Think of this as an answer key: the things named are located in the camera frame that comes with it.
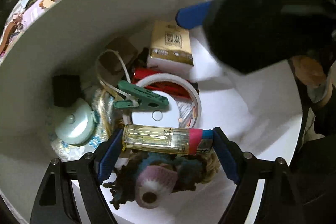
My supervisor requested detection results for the white storage box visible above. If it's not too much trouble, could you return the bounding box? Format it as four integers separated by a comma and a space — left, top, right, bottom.
1, 0, 303, 223

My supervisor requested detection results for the person right hand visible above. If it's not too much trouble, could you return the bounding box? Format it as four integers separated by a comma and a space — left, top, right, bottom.
291, 56, 327, 88

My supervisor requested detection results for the green clothespin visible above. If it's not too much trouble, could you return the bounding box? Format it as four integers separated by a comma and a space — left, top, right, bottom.
113, 80, 169, 111

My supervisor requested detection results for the gold tissue pack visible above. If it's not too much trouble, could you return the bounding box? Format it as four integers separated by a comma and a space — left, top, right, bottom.
147, 20, 194, 77

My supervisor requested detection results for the blue floral pouch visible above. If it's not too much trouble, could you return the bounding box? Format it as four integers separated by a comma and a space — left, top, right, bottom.
46, 88, 116, 161

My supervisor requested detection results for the mint green round case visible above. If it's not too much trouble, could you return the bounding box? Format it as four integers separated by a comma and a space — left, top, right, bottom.
53, 98, 95, 145

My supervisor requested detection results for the blue brown knitted item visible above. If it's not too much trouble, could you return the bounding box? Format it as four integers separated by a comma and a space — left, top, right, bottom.
103, 151, 218, 210

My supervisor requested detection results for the white tape roll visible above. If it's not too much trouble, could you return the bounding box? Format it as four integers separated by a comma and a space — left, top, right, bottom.
122, 73, 202, 128

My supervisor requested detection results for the black square cup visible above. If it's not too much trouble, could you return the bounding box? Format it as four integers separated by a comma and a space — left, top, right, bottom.
52, 75, 81, 107

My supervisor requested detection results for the yellow lighter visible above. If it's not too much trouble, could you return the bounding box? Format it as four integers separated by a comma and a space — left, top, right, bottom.
122, 124, 213, 155

